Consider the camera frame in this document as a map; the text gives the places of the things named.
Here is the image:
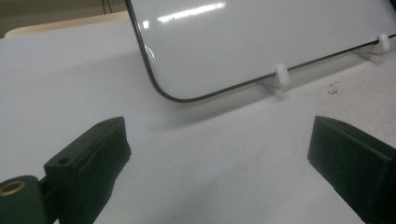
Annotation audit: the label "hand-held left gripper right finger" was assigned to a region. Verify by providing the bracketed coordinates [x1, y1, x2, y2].
[307, 115, 396, 224]

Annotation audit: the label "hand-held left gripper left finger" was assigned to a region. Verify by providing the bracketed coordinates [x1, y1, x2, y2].
[43, 116, 132, 224]

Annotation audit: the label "white dry-erase whiteboard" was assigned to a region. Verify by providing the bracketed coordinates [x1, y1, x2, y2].
[124, 0, 396, 104]

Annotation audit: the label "small dark crumbs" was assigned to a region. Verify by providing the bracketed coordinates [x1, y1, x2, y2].
[326, 80, 341, 95]

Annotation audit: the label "white whiteboard stand foot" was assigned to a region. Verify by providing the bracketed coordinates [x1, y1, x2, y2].
[261, 63, 290, 99]
[352, 33, 392, 65]

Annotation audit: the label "wooden table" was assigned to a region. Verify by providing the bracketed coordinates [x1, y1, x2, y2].
[4, 10, 131, 39]

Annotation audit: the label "black hanging cables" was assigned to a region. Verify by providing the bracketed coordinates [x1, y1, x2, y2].
[100, 0, 115, 14]

